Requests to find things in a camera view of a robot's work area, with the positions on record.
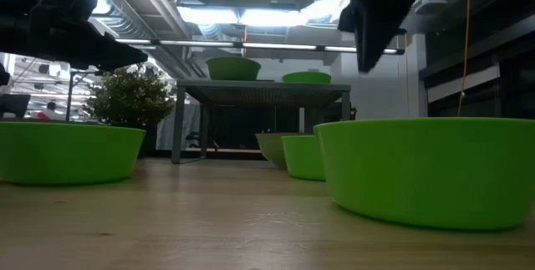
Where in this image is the black metal stand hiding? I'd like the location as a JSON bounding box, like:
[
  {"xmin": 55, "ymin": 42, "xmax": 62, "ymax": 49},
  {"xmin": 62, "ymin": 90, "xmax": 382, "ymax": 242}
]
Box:
[{"xmin": 66, "ymin": 69, "xmax": 105, "ymax": 120}]

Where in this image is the black monitor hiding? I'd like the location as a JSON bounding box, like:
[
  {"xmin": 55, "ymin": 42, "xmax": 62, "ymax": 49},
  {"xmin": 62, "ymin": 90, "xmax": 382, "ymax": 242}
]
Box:
[{"xmin": 0, "ymin": 93, "xmax": 31, "ymax": 119}]

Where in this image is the green bowl with floral interior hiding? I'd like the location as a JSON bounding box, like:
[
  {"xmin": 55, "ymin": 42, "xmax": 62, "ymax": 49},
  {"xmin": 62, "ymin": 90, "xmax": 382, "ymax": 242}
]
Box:
[
  {"xmin": 0, "ymin": 120, "xmax": 146, "ymax": 186},
  {"xmin": 255, "ymin": 131, "xmax": 315, "ymax": 170},
  {"xmin": 313, "ymin": 117, "xmax": 535, "ymax": 232},
  {"xmin": 205, "ymin": 56, "xmax": 262, "ymax": 81}
]

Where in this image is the yellow cable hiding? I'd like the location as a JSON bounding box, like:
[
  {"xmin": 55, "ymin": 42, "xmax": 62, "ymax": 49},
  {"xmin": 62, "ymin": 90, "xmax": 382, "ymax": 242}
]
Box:
[{"xmin": 456, "ymin": 0, "xmax": 473, "ymax": 117}]

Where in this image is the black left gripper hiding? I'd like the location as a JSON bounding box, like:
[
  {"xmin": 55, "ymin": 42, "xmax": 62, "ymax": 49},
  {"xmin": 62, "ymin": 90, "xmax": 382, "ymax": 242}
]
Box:
[{"xmin": 28, "ymin": 4, "xmax": 150, "ymax": 73}]

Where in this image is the grey perforated metal shelf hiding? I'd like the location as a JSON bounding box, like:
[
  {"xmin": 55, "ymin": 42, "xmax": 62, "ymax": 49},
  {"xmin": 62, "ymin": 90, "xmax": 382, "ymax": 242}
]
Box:
[{"xmin": 171, "ymin": 78, "xmax": 352, "ymax": 165}]

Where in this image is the green potted plant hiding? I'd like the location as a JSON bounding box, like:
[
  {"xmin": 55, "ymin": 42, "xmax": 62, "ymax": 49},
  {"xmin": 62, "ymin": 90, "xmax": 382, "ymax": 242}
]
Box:
[{"xmin": 85, "ymin": 64, "xmax": 176, "ymax": 158}]

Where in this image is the long ceiling light bar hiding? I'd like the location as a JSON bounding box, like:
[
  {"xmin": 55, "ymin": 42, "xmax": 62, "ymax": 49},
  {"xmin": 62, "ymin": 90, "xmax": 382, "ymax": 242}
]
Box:
[{"xmin": 115, "ymin": 38, "xmax": 405, "ymax": 56}]

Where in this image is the plain green bowl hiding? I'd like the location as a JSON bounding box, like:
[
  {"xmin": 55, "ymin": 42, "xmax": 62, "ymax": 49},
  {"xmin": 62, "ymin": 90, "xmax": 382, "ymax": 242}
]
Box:
[
  {"xmin": 281, "ymin": 71, "xmax": 333, "ymax": 84},
  {"xmin": 281, "ymin": 135, "xmax": 327, "ymax": 182}
]

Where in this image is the person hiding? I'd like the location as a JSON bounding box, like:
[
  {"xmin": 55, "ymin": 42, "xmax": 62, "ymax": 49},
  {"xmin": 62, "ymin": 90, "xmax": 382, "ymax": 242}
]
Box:
[{"xmin": 36, "ymin": 101, "xmax": 64, "ymax": 121}]

